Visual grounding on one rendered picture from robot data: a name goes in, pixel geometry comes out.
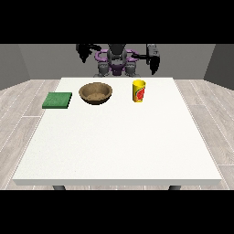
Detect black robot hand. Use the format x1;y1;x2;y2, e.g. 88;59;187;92
131;53;161;76
75;44;102;64

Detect yellow cup with melon print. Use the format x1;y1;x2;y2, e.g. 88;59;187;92
132;79;147;103

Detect brown wooden bowl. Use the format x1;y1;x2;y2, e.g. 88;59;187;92
78;81;113;106

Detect green square pad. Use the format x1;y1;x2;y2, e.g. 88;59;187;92
41;91;73;110

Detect grey robot trunk purple rings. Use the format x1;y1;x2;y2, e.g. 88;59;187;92
93;44;142;79

